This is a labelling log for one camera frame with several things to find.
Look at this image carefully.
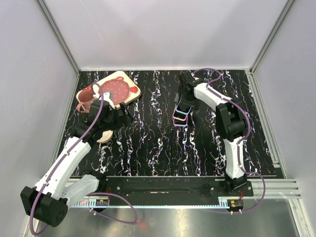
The pink mug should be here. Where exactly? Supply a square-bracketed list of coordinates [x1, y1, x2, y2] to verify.
[77, 89, 96, 113]

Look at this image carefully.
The phone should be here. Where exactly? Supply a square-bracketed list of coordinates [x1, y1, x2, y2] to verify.
[172, 114, 188, 123]
[173, 119, 188, 127]
[173, 104, 191, 119]

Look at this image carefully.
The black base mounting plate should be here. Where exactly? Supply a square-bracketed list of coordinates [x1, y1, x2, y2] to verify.
[79, 175, 254, 198]

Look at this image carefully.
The phone in purple case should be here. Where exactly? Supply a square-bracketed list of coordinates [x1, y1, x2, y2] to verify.
[173, 119, 188, 127]

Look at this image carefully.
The beige wooden bowl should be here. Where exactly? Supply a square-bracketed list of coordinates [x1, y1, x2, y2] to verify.
[96, 130, 114, 144]

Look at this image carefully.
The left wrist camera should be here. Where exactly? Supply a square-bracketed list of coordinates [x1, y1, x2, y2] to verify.
[93, 91, 116, 109]

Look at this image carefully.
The phone in pink case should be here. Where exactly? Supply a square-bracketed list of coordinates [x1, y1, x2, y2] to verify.
[172, 114, 188, 123]

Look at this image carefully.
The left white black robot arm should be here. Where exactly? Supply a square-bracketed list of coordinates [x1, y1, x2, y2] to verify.
[20, 100, 134, 227]

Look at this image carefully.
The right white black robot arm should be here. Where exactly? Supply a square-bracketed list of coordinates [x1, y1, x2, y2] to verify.
[172, 71, 250, 196]

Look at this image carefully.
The pink dotted plate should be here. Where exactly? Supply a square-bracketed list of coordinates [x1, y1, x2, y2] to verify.
[101, 79, 129, 105]

